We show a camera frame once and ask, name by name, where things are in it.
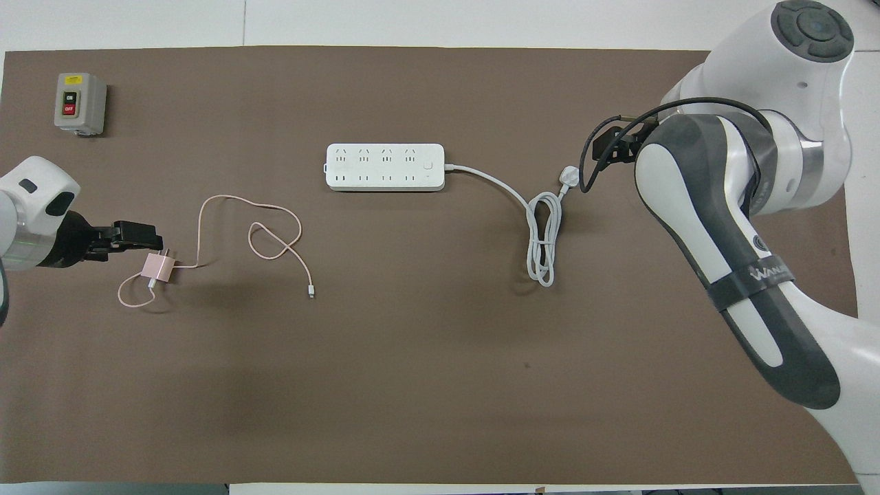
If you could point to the white power strip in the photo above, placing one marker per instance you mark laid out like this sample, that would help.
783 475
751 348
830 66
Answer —
392 168

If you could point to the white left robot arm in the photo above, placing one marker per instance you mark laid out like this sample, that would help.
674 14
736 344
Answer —
34 206

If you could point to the grey on-off switch box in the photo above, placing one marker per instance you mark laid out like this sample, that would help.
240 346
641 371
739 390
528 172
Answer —
79 103

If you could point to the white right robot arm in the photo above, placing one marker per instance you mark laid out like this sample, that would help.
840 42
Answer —
687 206

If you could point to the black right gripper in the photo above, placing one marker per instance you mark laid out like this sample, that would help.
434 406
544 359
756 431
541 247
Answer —
632 141

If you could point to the brown table mat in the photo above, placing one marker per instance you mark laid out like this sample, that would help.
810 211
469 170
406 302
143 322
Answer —
412 378

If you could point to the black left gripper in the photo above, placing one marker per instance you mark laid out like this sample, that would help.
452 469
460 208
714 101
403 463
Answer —
75 244

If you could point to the pink charger adapter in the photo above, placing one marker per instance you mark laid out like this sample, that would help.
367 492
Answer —
159 268

